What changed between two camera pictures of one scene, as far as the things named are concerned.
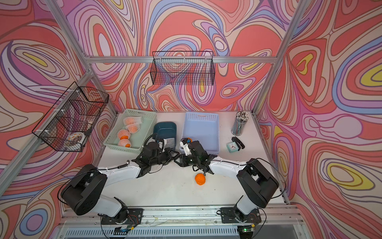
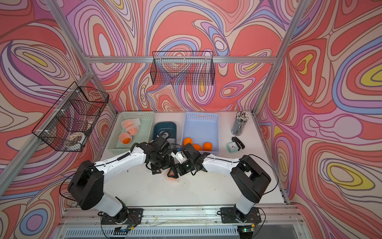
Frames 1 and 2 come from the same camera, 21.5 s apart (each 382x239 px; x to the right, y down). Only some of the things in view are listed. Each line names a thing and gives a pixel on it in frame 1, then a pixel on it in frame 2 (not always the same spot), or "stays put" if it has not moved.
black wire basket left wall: x=73 y=121 stays put
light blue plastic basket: x=204 y=128 stays put
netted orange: x=125 y=143 → x=171 y=174
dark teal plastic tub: x=164 y=130 stays put
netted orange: x=200 y=179 → x=207 y=147
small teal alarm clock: x=232 y=147 stays put
